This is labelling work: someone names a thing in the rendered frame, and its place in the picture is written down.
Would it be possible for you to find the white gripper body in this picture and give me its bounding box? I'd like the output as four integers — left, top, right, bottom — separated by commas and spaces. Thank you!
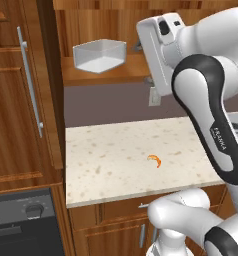
136, 16, 179, 98

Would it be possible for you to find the clear tupperware container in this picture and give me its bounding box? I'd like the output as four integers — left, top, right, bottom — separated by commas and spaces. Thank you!
72, 38, 128, 75

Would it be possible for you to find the orange raw shrimp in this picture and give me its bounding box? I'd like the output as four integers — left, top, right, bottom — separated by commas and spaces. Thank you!
146, 153, 164, 169

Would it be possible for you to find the tall wooden cabinet door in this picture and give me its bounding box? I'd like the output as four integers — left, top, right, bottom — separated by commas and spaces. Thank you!
0, 0, 64, 195

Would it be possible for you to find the wooden drawer front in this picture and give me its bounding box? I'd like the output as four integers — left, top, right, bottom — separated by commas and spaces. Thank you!
98, 184, 229, 225

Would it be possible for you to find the wooden base cupboard door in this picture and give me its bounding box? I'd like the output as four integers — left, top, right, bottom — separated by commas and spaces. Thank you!
72, 216, 151, 256

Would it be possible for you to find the grey oven knob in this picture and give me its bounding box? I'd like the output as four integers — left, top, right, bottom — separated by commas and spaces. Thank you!
23, 202, 46, 220

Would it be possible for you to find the black oven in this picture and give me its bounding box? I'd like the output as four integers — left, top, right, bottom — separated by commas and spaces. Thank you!
0, 187, 66, 256

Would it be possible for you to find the white wall outlet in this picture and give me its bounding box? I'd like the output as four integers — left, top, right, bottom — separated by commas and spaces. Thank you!
148, 86, 162, 107

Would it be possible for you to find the wooden wall cabinet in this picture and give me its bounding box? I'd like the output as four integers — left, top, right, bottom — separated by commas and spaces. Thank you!
52, 0, 238, 88

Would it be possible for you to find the long silver door handle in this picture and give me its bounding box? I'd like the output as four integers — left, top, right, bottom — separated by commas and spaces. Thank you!
16, 26, 45, 139

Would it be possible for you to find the silver drawer handle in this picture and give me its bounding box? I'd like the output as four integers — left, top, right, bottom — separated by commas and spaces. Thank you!
137, 201, 156, 209

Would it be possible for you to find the short silver cupboard handle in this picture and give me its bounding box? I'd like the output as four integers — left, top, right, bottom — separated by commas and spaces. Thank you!
138, 223, 147, 250
151, 226, 158, 245

